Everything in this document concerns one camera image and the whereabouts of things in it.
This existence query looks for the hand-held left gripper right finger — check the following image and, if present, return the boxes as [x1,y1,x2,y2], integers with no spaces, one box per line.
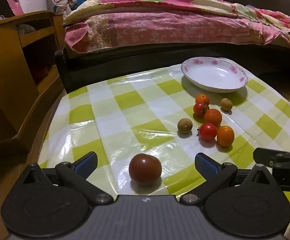
[179,152,282,205]

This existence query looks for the wooden cabinet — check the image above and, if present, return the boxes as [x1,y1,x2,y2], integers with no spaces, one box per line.
[0,10,66,152]

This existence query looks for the pale orange small tangerine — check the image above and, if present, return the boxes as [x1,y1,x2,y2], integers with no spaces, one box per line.
[217,125,235,147]

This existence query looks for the pink floral quilt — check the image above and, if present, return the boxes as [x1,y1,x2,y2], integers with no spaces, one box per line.
[64,10,290,56]

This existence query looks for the large dark red tomato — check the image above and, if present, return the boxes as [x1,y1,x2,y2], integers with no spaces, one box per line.
[128,153,162,187]

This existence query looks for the brown longan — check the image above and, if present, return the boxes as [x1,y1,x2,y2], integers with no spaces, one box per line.
[177,118,193,134]
[221,98,233,112]

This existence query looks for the green white checked tablecloth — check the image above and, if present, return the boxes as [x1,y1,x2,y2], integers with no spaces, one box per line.
[38,64,290,205]

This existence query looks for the red cherry tomato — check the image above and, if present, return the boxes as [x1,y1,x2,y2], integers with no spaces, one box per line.
[193,102,209,117]
[197,122,218,141]

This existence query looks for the cream cartoon print blanket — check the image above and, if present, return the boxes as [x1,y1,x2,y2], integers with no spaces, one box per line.
[62,0,290,30]

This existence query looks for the white floral rim plate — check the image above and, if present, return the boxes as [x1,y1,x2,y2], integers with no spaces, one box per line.
[180,57,249,93]

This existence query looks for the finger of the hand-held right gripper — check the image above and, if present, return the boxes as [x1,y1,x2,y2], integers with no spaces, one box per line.
[253,147,290,167]

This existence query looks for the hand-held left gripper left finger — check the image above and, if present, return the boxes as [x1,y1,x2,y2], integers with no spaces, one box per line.
[16,151,114,205]

